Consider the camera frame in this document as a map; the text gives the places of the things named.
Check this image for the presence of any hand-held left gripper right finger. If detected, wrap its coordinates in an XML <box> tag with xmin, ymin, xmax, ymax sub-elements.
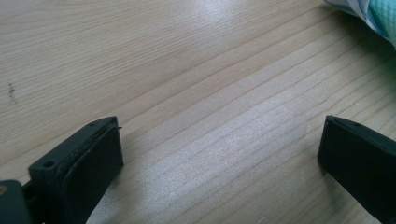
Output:
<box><xmin>317</xmin><ymin>115</ymin><xmax>396</xmax><ymax>224</ymax></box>

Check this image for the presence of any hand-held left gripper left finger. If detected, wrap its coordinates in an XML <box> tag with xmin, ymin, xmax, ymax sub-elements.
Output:
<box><xmin>27</xmin><ymin>116</ymin><xmax>125</xmax><ymax>224</ymax></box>

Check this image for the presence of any white and teal cloth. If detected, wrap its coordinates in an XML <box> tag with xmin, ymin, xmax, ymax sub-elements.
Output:
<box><xmin>323</xmin><ymin>0</ymin><xmax>396</xmax><ymax>49</ymax></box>

